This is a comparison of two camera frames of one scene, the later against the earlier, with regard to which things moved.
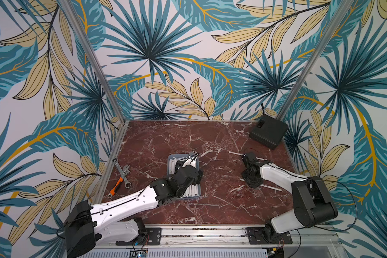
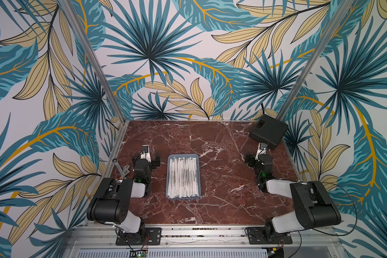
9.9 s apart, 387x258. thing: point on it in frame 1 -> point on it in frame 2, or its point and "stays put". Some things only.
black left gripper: [199, 178] -> [155, 163]
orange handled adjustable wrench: [125, 171] stays put
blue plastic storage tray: [181, 155] stays put
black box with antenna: [269, 131] stays put
